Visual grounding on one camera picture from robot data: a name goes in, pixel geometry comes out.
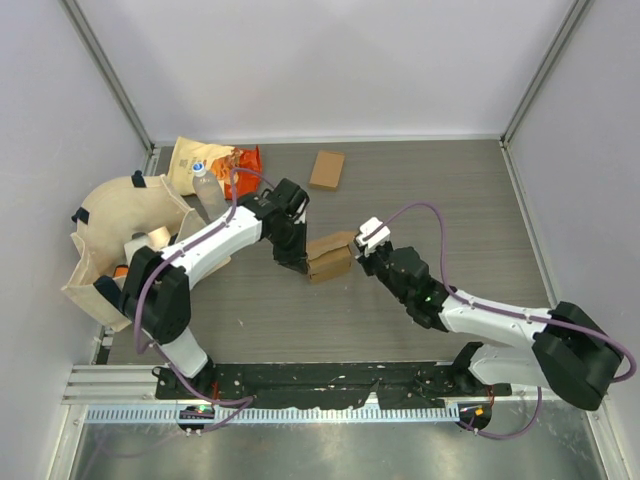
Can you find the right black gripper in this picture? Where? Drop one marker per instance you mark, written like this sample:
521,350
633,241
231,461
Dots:
366,261

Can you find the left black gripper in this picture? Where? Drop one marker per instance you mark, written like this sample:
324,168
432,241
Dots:
295,258

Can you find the large cardboard box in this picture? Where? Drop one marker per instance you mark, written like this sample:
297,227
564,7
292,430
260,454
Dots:
329,257

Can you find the small cardboard box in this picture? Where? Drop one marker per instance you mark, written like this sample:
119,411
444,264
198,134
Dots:
327,170

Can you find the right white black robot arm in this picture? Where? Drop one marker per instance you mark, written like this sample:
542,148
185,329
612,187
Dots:
561,349

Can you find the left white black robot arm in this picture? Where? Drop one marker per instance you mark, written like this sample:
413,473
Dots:
157,288

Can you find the white box in bag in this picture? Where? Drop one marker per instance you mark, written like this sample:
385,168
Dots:
132,246

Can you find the beige orange snack bag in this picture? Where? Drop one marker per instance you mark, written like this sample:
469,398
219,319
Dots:
218,159

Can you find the clear plastic water bottle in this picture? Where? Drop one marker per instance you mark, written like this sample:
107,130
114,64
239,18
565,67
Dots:
209,192

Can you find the beige canvas tote bag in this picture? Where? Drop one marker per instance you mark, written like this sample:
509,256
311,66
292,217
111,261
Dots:
107,219

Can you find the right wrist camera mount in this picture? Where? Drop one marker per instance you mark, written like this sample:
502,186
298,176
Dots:
370,235

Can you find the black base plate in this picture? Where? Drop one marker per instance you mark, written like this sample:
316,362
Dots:
327,386

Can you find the white slotted cable duct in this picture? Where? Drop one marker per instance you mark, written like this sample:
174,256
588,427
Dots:
196,414

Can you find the left aluminium frame post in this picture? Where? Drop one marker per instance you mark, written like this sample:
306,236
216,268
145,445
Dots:
88,37

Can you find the aluminium frame post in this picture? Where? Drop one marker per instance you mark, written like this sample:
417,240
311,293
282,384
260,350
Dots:
88,37
561,39

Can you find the right aluminium frame post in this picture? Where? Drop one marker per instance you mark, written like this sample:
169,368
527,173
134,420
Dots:
561,39

